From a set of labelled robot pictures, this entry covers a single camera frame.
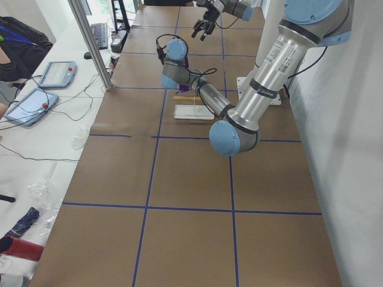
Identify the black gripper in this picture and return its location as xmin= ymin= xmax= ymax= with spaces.
xmin=191 ymin=2 xmax=222 ymax=41

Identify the purple microfiber towel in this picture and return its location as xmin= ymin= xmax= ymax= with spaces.
xmin=179 ymin=59 xmax=189 ymax=93

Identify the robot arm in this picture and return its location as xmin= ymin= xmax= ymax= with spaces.
xmin=157 ymin=1 xmax=354 ymax=156
xmin=191 ymin=0 xmax=254 ymax=41

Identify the wooden rack rod left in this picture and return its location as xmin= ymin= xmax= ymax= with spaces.
xmin=172 ymin=96 xmax=202 ymax=102

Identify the white towel rack base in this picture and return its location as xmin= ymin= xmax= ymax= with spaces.
xmin=174 ymin=105 xmax=214 ymax=120

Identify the black power box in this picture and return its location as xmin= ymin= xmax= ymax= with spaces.
xmin=110 ymin=30 xmax=127 ymax=53

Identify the black keyboard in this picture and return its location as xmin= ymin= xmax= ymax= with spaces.
xmin=90 ymin=23 xmax=108 ymax=50

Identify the far teach pendant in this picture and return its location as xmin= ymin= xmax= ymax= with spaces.
xmin=38 ymin=61 xmax=77 ymax=89

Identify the teach pendant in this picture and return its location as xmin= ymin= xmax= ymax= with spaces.
xmin=38 ymin=61 xmax=77 ymax=89
xmin=4 ymin=88 xmax=59 ymax=126

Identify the crumpled white tissue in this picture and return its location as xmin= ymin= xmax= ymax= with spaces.
xmin=70 ymin=126 xmax=90 ymax=151

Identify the person in black jacket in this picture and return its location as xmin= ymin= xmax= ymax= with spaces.
xmin=1 ymin=16 xmax=53 ymax=89

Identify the near teach pendant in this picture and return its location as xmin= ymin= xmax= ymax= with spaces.
xmin=4 ymin=88 xmax=59 ymax=126

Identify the clear plastic wrap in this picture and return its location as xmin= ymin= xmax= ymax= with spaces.
xmin=28 ymin=161 xmax=62 ymax=239

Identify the dark blue folded cloth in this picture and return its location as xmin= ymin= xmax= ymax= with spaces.
xmin=4 ymin=207 xmax=39 ymax=238

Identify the red cylinder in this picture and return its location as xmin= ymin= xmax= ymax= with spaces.
xmin=1 ymin=236 xmax=44 ymax=262

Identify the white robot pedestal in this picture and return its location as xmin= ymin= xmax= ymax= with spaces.
xmin=241 ymin=1 xmax=285 ymax=100

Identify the aluminium frame post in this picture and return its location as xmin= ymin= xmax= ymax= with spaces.
xmin=68 ymin=0 xmax=113 ymax=91

